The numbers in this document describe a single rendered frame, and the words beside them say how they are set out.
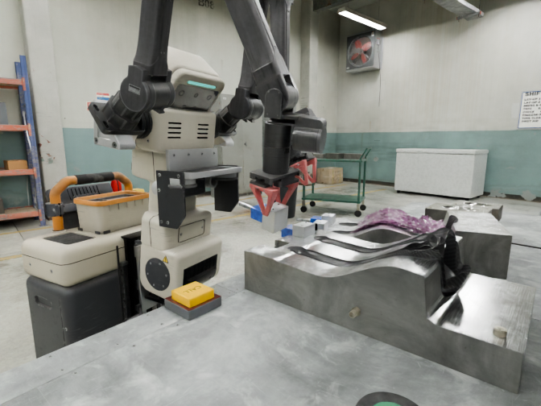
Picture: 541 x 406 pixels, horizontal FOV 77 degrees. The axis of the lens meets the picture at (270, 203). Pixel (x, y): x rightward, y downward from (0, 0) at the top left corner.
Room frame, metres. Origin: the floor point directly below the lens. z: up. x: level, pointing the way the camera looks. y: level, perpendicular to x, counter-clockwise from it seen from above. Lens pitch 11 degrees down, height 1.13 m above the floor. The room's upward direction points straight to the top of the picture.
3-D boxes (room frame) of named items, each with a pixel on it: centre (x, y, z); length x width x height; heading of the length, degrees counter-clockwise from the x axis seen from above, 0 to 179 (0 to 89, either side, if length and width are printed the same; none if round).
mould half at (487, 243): (0.98, -0.38, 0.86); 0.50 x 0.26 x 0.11; 67
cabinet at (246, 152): (6.90, 0.66, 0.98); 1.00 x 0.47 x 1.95; 132
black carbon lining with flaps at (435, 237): (0.67, -0.21, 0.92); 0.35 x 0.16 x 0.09; 50
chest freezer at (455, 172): (6.98, -3.44, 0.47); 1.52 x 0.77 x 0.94; 42
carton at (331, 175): (8.96, -1.56, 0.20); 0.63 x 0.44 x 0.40; 132
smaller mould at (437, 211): (1.28, -0.72, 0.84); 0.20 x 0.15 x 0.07; 50
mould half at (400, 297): (0.65, -0.22, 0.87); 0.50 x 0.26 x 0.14; 50
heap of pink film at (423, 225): (0.98, -0.38, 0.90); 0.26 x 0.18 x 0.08; 67
